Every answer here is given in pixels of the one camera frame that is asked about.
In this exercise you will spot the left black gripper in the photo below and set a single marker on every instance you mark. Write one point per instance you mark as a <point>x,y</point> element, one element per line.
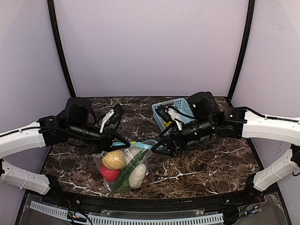
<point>106,140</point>

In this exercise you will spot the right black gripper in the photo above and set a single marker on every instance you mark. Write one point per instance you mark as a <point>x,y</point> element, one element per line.
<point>173,141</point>

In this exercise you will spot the orange fruit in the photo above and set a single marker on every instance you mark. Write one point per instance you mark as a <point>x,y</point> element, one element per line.
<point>114,160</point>

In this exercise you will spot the white cauliflower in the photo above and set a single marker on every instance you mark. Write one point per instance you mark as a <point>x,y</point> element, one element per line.
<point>130,153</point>

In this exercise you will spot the clear zip top bag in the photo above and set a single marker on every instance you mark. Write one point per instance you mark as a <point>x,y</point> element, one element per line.
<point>125,186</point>

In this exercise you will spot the green cucumber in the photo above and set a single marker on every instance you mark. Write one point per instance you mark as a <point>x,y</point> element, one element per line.
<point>126,171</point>

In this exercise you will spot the dark red apple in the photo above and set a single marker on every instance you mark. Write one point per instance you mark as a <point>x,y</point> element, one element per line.
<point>147,180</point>

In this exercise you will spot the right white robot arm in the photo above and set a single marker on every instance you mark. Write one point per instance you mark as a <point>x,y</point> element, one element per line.
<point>237,123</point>

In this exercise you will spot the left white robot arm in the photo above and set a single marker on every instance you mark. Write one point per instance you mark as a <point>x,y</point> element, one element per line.
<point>77,121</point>

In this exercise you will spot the yellow banana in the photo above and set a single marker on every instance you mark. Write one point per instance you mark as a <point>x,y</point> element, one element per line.
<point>166,124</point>

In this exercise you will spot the light blue plastic basket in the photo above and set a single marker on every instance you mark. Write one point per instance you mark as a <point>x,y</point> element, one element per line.
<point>179,109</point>

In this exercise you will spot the white slotted cable duct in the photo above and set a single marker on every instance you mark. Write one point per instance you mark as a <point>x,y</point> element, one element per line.
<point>110,217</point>

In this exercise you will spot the left black frame post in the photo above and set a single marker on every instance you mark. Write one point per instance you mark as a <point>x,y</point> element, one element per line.
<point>59,47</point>

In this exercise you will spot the black frame post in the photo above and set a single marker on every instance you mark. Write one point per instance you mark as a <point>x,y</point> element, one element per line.
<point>59,47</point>
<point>243,48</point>

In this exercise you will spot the right black frame post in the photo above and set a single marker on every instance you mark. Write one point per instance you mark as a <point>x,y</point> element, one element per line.
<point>243,48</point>

